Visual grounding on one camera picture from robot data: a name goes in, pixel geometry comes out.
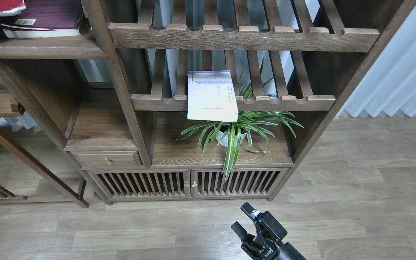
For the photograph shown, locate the dark wooden bookshelf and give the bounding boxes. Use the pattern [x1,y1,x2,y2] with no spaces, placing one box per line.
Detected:
[0,0,416,204]

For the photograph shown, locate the white plant pot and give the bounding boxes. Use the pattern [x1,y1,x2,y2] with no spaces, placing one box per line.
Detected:
[215,125,247,147]

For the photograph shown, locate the green spider plant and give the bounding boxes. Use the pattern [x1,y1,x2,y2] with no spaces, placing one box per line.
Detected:
[172,58,304,182]

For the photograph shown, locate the white pleated curtain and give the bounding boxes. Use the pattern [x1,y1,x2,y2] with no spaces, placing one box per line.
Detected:
[335,0,416,117]

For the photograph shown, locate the wooden side rack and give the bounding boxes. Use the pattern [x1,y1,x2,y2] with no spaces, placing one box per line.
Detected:
[0,58,89,208]

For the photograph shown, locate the maroon book white characters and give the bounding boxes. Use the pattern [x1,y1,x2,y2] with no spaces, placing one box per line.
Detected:
[1,0,83,39]

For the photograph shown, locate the white lavender book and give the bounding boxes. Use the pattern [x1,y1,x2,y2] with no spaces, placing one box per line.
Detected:
[187,70,238,122]

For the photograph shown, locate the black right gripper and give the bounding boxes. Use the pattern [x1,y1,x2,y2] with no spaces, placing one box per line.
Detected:
[231,202,305,260]

